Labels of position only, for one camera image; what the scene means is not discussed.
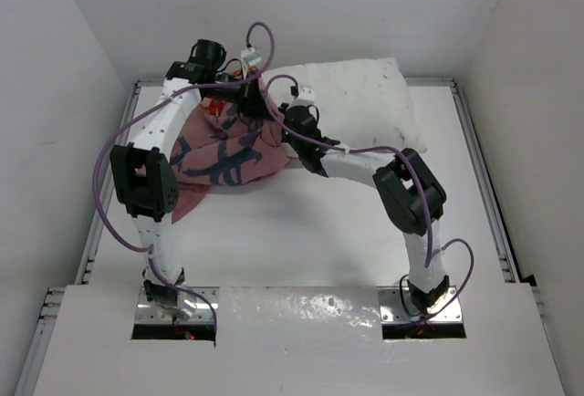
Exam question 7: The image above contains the white front cover board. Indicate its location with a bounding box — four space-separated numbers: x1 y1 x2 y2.
36 286 563 395

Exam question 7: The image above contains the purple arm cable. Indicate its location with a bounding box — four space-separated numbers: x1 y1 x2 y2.
262 75 475 324
93 21 276 324

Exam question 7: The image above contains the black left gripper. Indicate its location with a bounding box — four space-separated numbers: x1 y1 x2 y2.
204 69 276 120

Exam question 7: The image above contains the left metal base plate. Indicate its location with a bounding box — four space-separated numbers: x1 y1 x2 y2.
134 287 219 325

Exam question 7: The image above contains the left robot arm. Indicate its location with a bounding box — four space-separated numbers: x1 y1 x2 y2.
109 39 262 312

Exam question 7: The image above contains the metal base plate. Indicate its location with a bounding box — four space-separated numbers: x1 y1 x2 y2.
377 286 464 326
134 287 219 325

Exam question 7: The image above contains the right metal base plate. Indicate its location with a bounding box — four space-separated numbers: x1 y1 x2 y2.
377 286 464 326

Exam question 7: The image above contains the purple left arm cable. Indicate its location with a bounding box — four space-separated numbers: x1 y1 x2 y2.
93 21 276 324

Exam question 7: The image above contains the aluminium table frame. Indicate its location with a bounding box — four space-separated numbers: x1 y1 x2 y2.
13 77 567 396

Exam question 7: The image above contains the white pillow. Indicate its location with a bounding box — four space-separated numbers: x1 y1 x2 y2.
262 57 428 153

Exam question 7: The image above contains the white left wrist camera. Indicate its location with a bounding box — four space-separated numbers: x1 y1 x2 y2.
240 46 262 77

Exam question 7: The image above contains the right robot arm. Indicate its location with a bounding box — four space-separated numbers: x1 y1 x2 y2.
278 104 450 315

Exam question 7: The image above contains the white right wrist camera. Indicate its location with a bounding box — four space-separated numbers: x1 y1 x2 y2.
290 84 316 107

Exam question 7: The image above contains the red and pink pillowcase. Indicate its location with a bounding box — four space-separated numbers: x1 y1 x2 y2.
169 98 290 223

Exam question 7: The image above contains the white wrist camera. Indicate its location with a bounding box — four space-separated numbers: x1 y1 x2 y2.
290 84 316 107
240 46 262 77

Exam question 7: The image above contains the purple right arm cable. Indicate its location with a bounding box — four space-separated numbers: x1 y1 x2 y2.
262 75 475 324

